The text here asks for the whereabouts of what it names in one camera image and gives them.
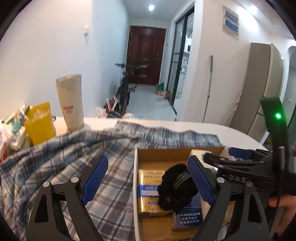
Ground boxes on hallway floor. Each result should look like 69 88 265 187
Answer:
156 82 168 101

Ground gold blue cigarette box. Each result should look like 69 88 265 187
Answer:
137 169 171 216

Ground open cardboard tray box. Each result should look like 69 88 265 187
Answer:
133 147 234 240

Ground black framed glass door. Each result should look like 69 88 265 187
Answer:
166 8 194 109

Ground dark red entrance door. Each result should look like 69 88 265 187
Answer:
126 26 166 86

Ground beige speckled tumbler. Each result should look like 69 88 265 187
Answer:
56 74 84 131

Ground blue plaid cloth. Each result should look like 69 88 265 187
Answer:
1 121 221 240

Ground beige refrigerator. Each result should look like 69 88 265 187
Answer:
230 43 284 142

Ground white wall switch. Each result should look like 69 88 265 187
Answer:
83 25 89 36

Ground person's right hand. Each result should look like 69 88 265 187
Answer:
271 195 296 235

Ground dark blue cigarette box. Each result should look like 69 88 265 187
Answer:
171 193 203 230

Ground wall electrical panel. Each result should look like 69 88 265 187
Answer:
222 6 239 39

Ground bags beside bicycle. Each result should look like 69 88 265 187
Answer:
96 98 143 120

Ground grey mop handle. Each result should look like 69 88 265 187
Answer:
202 55 213 123

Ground black bicycle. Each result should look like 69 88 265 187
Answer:
115 63 147 118

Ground pile of small packages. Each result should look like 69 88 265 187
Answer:
1 103 30 162

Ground black fuzzy hair tie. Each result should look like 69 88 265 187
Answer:
157 163 200 212

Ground pink broom handle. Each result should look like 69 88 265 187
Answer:
226 92 242 126

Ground yellow plastic cup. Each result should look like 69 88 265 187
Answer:
24 102 56 145

